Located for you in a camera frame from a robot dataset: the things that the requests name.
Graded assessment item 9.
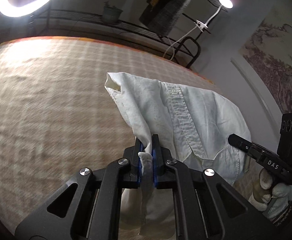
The white long sleeve shirt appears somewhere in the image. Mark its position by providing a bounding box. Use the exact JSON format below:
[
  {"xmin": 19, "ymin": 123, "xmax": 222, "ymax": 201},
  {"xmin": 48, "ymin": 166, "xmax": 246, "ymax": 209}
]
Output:
[{"xmin": 105, "ymin": 73, "xmax": 251, "ymax": 239}]

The black metal clothes rack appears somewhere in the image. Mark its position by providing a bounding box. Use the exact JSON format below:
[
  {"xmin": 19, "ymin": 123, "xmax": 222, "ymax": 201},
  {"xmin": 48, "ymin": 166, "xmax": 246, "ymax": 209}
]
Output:
[{"xmin": 28, "ymin": 0, "xmax": 220, "ymax": 63}]

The white gloved right hand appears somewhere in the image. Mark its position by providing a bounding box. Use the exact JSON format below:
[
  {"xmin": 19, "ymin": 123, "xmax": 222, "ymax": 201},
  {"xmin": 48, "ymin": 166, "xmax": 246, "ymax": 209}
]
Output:
[{"xmin": 248, "ymin": 168, "xmax": 292, "ymax": 221}]

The white clip desk lamp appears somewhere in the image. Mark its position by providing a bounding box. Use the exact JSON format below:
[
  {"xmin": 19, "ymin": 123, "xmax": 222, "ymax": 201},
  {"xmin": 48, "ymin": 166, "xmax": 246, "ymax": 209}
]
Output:
[{"xmin": 196, "ymin": 0, "xmax": 233, "ymax": 32}]

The small green potted plant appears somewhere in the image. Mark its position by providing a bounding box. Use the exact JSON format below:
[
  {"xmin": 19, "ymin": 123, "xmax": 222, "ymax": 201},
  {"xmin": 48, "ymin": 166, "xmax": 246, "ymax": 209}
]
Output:
[{"xmin": 101, "ymin": 1, "xmax": 123, "ymax": 24}]

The dark plaid hanging coat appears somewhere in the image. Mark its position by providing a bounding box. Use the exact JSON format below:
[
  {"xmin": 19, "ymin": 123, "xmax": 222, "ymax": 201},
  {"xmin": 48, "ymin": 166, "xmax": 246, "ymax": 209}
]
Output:
[{"xmin": 139, "ymin": 0, "xmax": 191, "ymax": 36}]

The landscape painting wall scroll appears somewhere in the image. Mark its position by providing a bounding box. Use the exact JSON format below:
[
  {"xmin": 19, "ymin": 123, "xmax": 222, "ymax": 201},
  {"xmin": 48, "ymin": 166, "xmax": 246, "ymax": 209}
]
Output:
[{"xmin": 239, "ymin": 6, "xmax": 292, "ymax": 113}]

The white lamp cable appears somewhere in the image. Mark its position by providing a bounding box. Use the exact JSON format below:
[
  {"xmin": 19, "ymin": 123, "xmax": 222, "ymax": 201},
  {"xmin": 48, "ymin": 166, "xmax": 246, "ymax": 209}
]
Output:
[{"xmin": 163, "ymin": 24, "xmax": 199, "ymax": 62}]

